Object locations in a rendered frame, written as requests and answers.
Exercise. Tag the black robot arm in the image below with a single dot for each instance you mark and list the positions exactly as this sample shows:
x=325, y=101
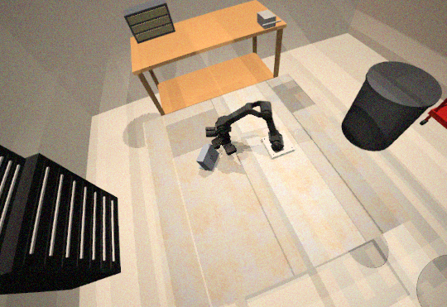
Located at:
x=222, y=126

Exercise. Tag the grey sloped panel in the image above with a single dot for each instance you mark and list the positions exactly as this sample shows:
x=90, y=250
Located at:
x=207, y=157

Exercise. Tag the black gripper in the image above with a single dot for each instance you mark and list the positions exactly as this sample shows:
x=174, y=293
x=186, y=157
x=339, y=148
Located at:
x=228, y=146

